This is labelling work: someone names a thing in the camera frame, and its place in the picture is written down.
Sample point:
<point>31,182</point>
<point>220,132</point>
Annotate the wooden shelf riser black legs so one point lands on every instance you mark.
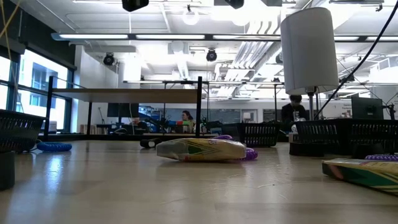
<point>124,96</point>

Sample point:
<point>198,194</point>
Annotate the blue coil wristband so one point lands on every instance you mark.
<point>54,147</point>

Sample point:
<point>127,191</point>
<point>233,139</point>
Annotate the black plastic slotted basket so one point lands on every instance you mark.
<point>342,133</point>
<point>261,134</point>
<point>18,130</point>

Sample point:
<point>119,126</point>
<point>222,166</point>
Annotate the large window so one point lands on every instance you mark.
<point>43,71</point>

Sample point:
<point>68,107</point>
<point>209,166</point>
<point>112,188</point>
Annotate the black ceiling box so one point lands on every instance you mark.
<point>219,2</point>
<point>271,2</point>

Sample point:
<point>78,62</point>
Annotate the white cylindrical lamp shade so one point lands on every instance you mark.
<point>308,49</point>

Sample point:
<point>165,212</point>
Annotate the small black block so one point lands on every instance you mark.
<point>149,143</point>

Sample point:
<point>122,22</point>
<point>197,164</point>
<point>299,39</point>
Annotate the black ceiling track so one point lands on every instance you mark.
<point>354,1</point>

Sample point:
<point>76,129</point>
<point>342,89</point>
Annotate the small white box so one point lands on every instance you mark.
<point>293,137</point>

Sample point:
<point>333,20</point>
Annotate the metal lamp pole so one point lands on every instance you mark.
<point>311,105</point>

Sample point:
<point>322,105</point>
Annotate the black computer monitor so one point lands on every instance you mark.
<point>122,110</point>
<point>367,108</point>

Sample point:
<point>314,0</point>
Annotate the black hanging spotlight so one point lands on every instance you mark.
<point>211,55</point>
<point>109,59</point>

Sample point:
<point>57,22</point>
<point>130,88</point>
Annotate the white globe pendant light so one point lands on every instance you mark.
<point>190,17</point>

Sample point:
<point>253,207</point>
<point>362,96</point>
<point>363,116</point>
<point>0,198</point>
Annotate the black aluminium frame rail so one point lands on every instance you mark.
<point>109,137</point>

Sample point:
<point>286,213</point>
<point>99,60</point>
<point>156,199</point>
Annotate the background metal frame table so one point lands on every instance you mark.
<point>236,83</point>

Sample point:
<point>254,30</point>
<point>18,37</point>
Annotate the yellow crayon box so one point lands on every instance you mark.
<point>202,150</point>
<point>363,175</point>

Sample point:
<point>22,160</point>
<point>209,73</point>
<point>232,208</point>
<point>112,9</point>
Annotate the long ceiling light bar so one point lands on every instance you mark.
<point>93,36</point>

